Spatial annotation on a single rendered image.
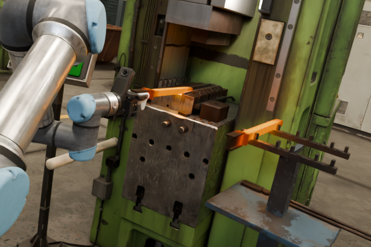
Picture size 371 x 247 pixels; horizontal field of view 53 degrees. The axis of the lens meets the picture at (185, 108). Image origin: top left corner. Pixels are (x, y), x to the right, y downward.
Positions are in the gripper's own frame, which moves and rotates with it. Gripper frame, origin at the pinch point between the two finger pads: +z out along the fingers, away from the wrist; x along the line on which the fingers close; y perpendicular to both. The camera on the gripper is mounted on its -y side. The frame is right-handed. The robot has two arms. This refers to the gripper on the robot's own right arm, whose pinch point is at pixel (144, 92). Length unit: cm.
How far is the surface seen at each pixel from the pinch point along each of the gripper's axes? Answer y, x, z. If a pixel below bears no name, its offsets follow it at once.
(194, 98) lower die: 2.8, 7.6, 28.0
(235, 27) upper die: -30, 8, 59
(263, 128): 2.7, 41.9, 9.7
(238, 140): 4.5, 39.1, -8.0
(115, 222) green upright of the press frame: 82, -29, 43
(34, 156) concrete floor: 99, -151, 103
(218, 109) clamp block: 4.2, 19.0, 27.6
